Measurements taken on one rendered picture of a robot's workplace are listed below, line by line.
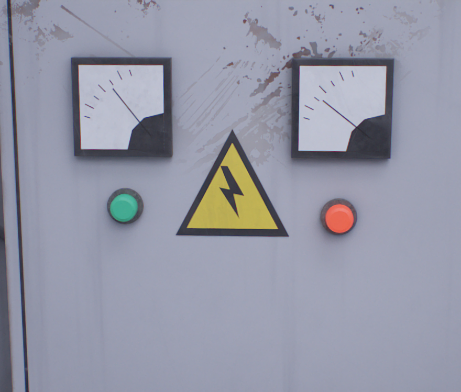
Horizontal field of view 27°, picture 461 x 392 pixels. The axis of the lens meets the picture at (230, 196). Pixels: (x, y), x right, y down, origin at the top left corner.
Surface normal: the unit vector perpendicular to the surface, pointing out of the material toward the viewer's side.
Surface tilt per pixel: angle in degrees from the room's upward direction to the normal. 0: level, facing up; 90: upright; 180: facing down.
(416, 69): 90
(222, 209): 90
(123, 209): 90
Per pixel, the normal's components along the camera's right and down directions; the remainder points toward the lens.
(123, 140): -0.05, 0.21
